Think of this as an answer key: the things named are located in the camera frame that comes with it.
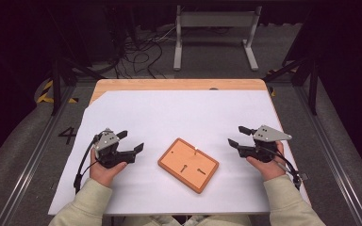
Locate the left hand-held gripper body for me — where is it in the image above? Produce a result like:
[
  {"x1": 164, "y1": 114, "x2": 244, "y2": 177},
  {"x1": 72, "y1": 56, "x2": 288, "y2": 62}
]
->
[{"x1": 92, "y1": 127, "x2": 137, "y2": 170}]

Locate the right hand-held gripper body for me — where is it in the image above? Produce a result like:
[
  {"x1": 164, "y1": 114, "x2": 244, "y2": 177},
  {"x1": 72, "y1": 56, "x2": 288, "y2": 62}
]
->
[{"x1": 237, "y1": 124, "x2": 293, "y2": 164}]

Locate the person's right hand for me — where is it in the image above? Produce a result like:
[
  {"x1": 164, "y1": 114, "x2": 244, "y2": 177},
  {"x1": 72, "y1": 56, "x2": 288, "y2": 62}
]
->
[{"x1": 245, "y1": 140, "x2": 287, "y2": 183}]

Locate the right hand-held gripper black cable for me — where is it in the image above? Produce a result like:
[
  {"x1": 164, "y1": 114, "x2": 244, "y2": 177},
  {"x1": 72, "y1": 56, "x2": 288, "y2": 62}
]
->
[{"x1": 257, "y1": 145, "x2": 304, "y2": 191}]

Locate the orange board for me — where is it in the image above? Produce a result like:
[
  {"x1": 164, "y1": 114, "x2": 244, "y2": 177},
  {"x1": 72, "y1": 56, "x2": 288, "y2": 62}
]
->
[{"x1": 156, "y1": 137, "x2": 221, "y2": 195}]

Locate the tangle of black floor cables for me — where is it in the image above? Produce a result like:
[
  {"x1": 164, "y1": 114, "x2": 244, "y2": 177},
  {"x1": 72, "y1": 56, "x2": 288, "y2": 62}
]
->
[{"x1": 114, "y1": 25, "x2": 184, "y2": 80}]

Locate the black metal stand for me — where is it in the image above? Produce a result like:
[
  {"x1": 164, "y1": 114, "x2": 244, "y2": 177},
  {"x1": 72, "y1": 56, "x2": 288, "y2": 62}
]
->
[
  {"x1": 48, "y1": 6, "x2": 106, "y2": 117},
  {"x1": 261, "y1": 56, "x2": 321, "y2": 117}
]

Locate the white table sheet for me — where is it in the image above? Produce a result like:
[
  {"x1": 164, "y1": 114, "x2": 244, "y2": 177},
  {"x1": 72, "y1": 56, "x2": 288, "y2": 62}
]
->
[{"x1": 47, "y1": 89, "x2": 312, "y2": 217}]

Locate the person's left hand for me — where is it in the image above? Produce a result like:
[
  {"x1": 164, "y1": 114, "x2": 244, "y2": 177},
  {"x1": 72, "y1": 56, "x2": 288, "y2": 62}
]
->
[{"x1": 89, "y1": 147, "x2": 129, "y2": 188}]

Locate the grey metal stand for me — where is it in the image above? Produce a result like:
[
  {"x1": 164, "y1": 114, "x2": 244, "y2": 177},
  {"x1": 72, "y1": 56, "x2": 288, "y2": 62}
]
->
[{"x1": 173, "y1": 4, "x2": 263, "y2": 73}]

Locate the left hand-held gripper black cable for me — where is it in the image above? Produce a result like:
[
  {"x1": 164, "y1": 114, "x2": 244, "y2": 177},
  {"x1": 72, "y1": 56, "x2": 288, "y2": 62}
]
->
[{"x1": 73, "y1": 133, "x2": 104, "y2": 195}]

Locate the hand-held gripper black cable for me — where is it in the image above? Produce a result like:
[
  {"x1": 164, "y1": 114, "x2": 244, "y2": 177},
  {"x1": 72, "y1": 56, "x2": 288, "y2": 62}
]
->
[
  {"x1": 257, "y1": 145, "x2": 304, "y2": 191},
  {"x1": 73, "y1": 133, "x2": 104, "y2": 195}
]

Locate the aluminium floor rail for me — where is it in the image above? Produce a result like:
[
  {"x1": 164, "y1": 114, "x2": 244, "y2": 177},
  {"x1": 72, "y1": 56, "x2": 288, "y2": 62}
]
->
[
  {"x1": 294, "y1": 86, "x2": 362, "y2": 226},
  {"x1": 0, "y1": 84, "x2": 77, "y2": 226}
]

